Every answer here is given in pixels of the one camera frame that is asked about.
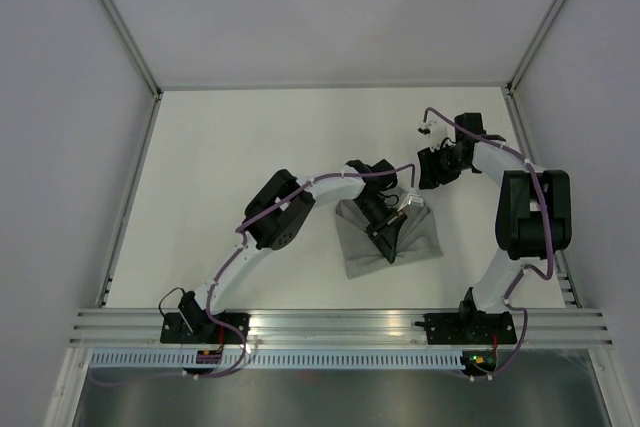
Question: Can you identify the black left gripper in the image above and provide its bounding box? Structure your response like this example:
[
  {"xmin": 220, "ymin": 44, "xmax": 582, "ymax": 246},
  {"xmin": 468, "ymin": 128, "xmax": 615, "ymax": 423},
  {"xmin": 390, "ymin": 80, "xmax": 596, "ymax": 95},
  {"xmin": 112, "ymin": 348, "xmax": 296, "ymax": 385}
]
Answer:
[{"xmin": 354, "ymin": 197, "xmax": 407, "ymax": 265}]

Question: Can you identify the grey cloth napkin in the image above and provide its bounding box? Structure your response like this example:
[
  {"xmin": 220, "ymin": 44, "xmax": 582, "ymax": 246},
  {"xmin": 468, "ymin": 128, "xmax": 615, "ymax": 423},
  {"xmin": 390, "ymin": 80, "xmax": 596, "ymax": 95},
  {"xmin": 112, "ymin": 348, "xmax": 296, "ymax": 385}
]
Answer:
[{"xmin": 335, "ymin": 188, "xmax": 443, "ymax": 279}]

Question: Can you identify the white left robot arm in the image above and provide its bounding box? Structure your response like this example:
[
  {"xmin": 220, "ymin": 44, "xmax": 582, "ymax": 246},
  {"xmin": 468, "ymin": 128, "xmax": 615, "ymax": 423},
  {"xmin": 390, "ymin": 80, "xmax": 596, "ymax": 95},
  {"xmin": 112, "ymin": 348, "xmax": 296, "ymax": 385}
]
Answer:
[{"xmin": 178, "ymin": 160, "xmax": 424, "ymax": 343}]

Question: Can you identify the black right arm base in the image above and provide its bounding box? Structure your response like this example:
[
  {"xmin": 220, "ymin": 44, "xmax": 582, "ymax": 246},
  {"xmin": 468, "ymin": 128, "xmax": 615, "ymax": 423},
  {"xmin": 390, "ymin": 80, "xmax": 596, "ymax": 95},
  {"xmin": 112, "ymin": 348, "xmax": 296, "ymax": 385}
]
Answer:
[{"xmin": 414, "ymin": 312, "xmax": 517, "ymax": 346}]

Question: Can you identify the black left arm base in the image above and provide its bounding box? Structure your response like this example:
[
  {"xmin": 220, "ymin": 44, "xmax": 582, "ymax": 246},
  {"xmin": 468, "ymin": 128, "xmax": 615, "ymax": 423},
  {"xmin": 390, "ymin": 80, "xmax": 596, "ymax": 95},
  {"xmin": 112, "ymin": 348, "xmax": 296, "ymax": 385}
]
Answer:
[{"xmin": 160, "ymin": 312, "xmax": 250, "ymax": 345}]

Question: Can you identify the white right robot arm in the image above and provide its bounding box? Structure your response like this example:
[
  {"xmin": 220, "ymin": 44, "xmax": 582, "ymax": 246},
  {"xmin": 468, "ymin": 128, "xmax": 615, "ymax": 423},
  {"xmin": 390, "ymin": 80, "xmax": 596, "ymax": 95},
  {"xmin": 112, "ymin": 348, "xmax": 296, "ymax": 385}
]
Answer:
[{"xmin": 418, "ymin": 107, "xmax": 572, "ymax": 342}]

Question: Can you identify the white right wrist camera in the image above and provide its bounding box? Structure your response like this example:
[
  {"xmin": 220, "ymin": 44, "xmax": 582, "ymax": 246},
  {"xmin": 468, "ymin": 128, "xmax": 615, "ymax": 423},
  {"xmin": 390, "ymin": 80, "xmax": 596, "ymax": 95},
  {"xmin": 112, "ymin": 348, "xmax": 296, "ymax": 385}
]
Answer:
[{"xmin": 418, "ymin": 119, "xmax": 450, "ymax": 151}]

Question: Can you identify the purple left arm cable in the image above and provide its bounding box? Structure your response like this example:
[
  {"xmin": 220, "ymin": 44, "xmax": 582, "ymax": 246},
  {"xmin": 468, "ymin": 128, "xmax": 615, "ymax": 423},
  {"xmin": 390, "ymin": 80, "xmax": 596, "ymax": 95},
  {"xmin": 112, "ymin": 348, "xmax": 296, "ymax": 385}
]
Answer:
[{"xmin": 89, "ymin": 162, "xmax": 419, "ymax": 388}]

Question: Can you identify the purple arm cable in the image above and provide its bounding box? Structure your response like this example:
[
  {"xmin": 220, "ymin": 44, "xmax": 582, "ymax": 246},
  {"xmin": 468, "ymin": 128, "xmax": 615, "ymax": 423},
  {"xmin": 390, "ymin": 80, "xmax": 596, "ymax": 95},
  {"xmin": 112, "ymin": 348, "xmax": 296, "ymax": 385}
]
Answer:
[
  {"xmin": 89, "ymin": 162, "xmax": 419, "ymax": 388},
  {"xmin": 422, "ymin": 106, "xmax": 559, "ymax": 382}
]

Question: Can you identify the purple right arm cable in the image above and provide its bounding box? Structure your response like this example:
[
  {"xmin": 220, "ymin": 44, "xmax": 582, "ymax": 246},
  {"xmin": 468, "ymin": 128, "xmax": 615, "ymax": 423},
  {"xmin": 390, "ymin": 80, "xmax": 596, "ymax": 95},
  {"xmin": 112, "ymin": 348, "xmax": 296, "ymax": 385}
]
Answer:
[{"xmin": 422, "ymin": 106, "xmax": 559, "ymax": 382}]

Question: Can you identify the white slotted cable duct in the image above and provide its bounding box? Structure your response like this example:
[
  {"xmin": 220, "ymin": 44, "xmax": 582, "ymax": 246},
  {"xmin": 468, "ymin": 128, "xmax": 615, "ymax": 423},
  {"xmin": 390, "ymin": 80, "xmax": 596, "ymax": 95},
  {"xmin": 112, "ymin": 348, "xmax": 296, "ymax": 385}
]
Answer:
[{"xmin": 90, "ymin": 348, "xmax": 463, "ymax": 371}]

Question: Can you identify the aluminium right frame post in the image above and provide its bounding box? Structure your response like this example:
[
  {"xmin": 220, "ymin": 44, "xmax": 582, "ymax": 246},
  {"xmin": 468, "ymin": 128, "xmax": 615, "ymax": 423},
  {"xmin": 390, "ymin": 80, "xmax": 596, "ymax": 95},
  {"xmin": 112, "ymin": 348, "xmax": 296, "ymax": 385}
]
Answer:
[{"xmin": 503, "ymin": 0, "xmax": 568, "ymax": 95}]

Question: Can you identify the aluminium frame post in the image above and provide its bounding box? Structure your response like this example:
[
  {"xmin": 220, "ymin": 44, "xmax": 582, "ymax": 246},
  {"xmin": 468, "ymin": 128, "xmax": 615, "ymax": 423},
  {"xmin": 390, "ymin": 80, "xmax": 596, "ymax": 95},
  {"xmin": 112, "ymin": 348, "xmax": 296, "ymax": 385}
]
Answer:
[
  {"xmin": 503, "ymin": 0, "xmax": 568, "ymax": 95},
  {"xmin": 96, "ymin": 0, "xmax": 162, "ymax": 100}
]

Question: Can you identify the aluminium front rail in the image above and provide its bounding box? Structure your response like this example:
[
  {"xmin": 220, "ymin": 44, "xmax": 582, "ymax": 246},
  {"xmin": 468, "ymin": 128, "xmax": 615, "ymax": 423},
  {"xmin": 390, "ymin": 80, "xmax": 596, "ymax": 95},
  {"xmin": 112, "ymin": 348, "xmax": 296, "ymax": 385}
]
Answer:
[{"xmin": 67, "ymin": 308, "xmax": 613, "ymax": 350}]

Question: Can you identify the aluminium left frame post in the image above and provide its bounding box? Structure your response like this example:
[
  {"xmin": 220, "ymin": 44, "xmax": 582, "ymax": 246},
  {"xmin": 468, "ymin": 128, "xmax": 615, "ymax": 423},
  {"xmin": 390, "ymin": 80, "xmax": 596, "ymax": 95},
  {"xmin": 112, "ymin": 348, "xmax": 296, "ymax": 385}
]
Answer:
[{"xmin": 96, "ymin": 0, "xmax": 162, "ymax": 100}]

